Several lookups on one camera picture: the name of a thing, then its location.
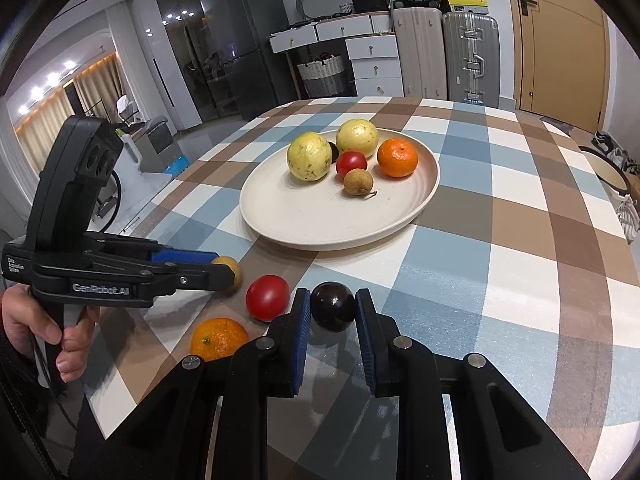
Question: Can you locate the red tomato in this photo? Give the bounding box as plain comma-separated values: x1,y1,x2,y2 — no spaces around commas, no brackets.
245,274,290,323
336,151,368,180

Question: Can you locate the orange tangerine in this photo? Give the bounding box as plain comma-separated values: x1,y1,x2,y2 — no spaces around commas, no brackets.
376,138,419,179
190,318,250,362

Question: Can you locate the green-yellow guava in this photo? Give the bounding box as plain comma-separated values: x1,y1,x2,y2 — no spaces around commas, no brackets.
286,131,333,182

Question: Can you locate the brown longan fruit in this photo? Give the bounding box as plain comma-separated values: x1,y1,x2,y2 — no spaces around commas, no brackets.
343,168,375,196

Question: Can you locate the dark purple plum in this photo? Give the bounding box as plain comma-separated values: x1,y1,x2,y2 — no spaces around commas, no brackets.
329,142,340,164

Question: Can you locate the yellow guava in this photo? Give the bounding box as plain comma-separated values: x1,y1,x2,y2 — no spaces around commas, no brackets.
335,118,378,158

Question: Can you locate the person left hand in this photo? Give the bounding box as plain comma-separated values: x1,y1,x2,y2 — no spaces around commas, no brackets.
1,284,100,382

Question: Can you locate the cream round plate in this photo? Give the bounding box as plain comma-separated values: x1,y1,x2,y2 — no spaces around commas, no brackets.
240,128,440,252

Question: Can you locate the checkered tablecloth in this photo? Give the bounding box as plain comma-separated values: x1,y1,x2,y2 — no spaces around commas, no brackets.
84,98,639,479

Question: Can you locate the woven laundry basket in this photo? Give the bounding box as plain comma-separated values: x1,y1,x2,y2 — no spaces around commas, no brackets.
297,53,348,98

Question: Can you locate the dark refrigerator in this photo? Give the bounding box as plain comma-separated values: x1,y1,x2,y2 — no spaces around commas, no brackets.
201,0,296,120

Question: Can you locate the white drawer cabinet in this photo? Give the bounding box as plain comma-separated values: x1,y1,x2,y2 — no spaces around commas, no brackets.
269,11,405,98

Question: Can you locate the cream bucket black rim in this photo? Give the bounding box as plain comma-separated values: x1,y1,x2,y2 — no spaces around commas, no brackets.
579,145,630,196

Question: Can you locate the beige suitcase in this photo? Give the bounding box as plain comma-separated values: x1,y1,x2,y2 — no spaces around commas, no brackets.
392,8,448,100

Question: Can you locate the silver-grey suitcase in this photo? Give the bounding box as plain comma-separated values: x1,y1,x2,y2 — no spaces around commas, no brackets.
442,12,501,107

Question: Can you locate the wooden door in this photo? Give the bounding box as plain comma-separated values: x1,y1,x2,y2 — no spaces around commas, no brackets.
511,0,610,132

